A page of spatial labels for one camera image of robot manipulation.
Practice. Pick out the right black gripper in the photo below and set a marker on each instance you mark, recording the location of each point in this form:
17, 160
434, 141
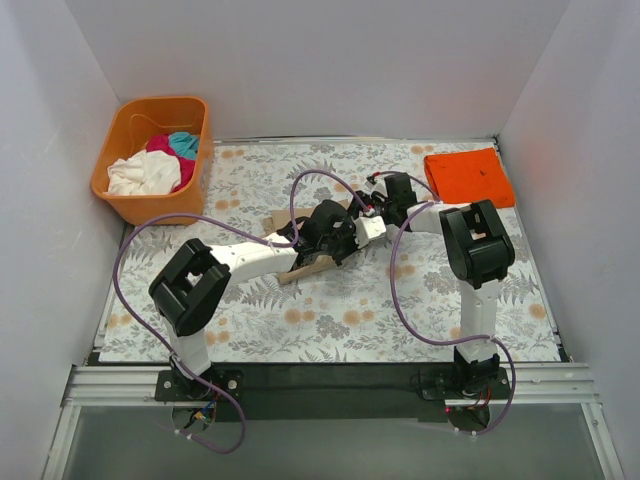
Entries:
380, 211

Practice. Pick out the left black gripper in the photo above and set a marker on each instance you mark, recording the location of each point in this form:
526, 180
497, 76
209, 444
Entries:
347, 238

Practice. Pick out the beige t-shirt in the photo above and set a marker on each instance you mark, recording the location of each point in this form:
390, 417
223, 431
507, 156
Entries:
321, 264

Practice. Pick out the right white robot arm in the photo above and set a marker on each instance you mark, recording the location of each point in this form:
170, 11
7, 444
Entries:
479, 252

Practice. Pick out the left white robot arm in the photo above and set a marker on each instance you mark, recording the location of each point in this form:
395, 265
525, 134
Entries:
187, 291

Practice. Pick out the floral patterned table mat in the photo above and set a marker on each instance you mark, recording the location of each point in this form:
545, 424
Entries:
342, 314

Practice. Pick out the folded orange t-shirt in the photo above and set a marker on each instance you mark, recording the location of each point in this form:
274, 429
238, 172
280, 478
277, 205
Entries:
470, 176

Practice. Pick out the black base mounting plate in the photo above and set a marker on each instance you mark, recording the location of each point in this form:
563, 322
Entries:
330, 391

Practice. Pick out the teal t-shirt in basket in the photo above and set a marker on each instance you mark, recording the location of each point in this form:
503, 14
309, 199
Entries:
184, 144

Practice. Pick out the white t-shirt in basket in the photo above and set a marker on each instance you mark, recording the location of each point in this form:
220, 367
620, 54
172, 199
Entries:
144, 174

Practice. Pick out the magenta t-shirt in basket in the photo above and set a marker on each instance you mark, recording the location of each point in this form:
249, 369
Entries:
187, 167

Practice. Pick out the orange plastic basket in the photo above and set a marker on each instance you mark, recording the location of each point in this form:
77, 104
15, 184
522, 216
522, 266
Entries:
133, 125

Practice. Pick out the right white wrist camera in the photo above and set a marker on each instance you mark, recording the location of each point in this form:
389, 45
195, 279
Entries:
376, 183

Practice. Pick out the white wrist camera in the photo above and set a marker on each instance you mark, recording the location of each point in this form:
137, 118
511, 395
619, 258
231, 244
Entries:
368, 229
376, 183

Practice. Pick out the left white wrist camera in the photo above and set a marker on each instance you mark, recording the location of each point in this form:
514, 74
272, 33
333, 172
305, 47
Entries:
368, 229

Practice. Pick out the aluminium frame rail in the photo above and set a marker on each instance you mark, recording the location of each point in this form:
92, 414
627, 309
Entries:
536, 383

